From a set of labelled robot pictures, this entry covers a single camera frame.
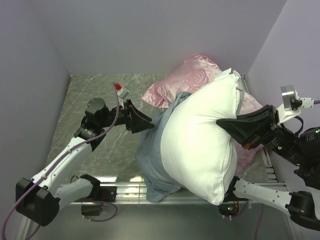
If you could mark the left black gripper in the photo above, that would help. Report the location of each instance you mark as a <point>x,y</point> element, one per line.
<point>138,122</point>

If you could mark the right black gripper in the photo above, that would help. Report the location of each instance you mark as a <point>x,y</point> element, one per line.
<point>260,119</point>

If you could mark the white pillow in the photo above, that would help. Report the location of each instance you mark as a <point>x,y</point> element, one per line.
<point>195,151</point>

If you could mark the green beige patchwork pillowcase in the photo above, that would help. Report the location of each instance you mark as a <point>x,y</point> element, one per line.
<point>148,156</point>

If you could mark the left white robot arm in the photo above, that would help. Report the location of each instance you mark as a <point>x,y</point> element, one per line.
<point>43,196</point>

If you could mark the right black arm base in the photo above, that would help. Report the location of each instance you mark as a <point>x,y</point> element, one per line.
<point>230,206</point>

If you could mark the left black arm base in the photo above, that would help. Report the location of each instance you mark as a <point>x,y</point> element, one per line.
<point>92,206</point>

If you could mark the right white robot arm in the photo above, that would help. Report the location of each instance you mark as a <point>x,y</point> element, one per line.
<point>303,207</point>

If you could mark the pink rose satin pillow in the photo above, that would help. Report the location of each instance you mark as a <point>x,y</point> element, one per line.
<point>192,75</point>

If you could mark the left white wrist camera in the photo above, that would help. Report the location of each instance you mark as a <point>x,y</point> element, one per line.
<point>122,94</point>

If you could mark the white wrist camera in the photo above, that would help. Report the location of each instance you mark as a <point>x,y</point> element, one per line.
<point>292,104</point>
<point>122,94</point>

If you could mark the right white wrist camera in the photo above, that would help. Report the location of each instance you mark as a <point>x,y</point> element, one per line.
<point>292,104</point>

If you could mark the aluminium front rail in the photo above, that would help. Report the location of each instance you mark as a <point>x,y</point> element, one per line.
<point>136,192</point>

